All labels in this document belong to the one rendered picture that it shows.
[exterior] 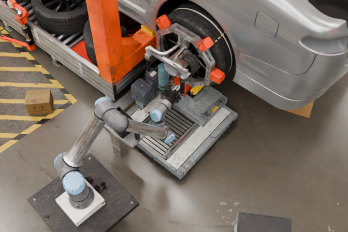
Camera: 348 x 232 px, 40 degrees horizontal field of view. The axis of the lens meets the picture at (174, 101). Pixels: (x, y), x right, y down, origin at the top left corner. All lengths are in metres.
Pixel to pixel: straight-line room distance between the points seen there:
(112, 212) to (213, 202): 0.87
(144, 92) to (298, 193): 1.55
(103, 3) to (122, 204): 1.48
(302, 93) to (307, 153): 1.05
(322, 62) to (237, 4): 0.66
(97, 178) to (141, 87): 0.88
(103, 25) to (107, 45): 0.22
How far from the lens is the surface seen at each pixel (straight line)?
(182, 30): 3.58
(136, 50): 4.02
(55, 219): 3.70
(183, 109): 4.26
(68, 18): 4.64
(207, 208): 3.98
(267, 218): 3.64
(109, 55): 3.72
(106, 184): 3.75
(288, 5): 3.03
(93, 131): 3.30
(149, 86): 4.11
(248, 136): 4.35
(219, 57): 3.55
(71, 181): 3.43
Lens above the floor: 3.63
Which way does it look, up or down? 54 degrees down
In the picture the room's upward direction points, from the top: 1 degrees clockwise
